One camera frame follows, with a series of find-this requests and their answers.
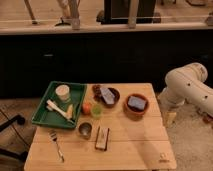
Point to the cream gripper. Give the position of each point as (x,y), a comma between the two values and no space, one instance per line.
(170,117)

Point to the orange terracotta bowl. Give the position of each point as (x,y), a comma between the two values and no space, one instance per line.
(131,111)

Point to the blue sponge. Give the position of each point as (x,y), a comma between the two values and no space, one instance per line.
(136,102)

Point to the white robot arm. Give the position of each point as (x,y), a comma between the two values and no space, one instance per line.
(186,83)

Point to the grey packet in bowl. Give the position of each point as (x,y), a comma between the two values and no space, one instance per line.
(107,95)

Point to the brown chocolate bar box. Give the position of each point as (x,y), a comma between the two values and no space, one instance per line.
(102,138)

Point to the small green cup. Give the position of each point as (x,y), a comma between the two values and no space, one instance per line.
(96,111)

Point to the dark brown bowl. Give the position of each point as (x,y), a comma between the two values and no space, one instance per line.
(98,96)

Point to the small metal cup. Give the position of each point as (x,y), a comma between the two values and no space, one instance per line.
(85,130)

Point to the orange fruit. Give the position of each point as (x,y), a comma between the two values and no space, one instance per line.
(86,108)

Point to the yellow wedge in tray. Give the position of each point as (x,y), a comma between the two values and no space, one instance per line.
(70,111)

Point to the white cup in tray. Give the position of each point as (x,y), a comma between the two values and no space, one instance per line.
(63,92)

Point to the silver fork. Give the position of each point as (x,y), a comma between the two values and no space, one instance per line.
(53,137)

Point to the white brush in tray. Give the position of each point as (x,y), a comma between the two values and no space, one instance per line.
(52,105)

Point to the green plastic tray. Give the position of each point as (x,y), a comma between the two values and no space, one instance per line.
(45,116)

